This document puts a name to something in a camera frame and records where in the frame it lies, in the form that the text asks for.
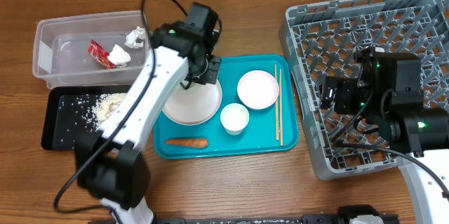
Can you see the wooden chopstick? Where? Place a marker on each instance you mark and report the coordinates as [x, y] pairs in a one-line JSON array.
[[276, 104], [281, 107]]

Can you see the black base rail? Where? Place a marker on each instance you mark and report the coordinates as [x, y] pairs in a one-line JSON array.
[[360, 213]]

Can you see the large pink plate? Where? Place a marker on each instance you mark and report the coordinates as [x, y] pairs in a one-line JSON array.
[[195, 105]]

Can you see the orange carrot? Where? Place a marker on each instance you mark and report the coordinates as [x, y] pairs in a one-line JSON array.
[[199, 143]]

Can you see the white paper cup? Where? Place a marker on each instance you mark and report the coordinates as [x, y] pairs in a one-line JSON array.
[[234, 118]]

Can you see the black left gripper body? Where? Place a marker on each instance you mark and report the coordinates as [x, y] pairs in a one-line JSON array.
[[207, 71]]

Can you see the small pink plate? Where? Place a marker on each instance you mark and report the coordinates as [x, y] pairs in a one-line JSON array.
[[257, 89]]

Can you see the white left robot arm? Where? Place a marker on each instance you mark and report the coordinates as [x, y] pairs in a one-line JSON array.
[[110, 161]]

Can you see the red snack wrapper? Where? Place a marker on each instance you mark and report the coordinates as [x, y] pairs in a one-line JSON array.
[[100, 55]]

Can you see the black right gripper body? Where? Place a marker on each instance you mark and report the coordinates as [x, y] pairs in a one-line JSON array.
[[348, 102]]

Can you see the grey dish rack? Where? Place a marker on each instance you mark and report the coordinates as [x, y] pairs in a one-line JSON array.
[[319, 40]]

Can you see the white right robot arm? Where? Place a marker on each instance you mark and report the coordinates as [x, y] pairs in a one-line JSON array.
[[387, 93]]

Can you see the rice food scraps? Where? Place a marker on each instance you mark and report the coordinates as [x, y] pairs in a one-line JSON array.
[[105, 106]]

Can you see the foil ball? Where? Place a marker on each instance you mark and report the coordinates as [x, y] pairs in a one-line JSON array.
[[136, 38]]

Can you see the teal plastic tray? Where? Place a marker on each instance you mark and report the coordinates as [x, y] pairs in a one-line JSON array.
[[260, 134]]

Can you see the wooden chopstick right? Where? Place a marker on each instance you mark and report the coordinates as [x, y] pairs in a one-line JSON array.
[[281, 107]]

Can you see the black waste tray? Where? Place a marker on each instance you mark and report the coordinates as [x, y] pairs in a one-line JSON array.
[[52, 108]]

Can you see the white tissue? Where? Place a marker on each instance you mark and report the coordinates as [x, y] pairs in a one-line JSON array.
[[118, 57]]

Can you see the clear plastic bin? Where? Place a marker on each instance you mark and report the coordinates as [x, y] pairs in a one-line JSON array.
[[61, 57]]

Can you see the wooden chopstick left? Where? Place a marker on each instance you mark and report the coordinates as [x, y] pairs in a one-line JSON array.
[[276, 104]]

